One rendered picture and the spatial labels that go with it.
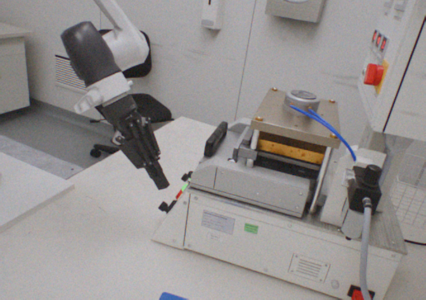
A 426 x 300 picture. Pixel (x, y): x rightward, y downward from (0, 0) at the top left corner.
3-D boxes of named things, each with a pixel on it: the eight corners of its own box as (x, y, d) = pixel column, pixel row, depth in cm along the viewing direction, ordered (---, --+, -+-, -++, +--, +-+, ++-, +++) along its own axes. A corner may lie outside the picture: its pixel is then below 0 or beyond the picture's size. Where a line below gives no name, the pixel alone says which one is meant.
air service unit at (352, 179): (355, 211, 72) (380, 146, 66) (362, 260, 59) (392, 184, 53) (329, 204, 73) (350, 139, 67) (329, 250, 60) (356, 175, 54)
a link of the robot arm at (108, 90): (128, 67, 81) (140, 89, 83) (95, 85, 89) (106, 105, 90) (89, 83, 72) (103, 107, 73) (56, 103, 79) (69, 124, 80)
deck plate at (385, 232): (381, 174, 100) (383, 171, 100) (406, 255, 70) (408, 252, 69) (225, 136, 110) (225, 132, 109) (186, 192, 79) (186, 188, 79)
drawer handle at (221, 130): (226, 134, 99) (228, 122, 97) (210, 156, 85) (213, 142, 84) (219, 133, 99) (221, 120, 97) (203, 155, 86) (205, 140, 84)
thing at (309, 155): (326, 137, 94) (336, 103, 90) (326, 176, 74) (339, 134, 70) (262, 122, 97) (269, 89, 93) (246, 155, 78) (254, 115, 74)
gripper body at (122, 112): (113, 101, 76) (134, 139, 78) (137, 89, 83) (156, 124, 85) (92, 112, 80) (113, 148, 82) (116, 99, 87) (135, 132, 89)
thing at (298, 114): (352, 139, 95) (367, 92, 90) (362, 198, 68) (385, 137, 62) (263, 118, 100) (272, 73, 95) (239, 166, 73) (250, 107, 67)
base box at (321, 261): (361, 223, 107) (380, 174, 100) (378, 328, 74) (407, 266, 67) (194, 177, 118) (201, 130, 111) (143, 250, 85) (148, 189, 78)
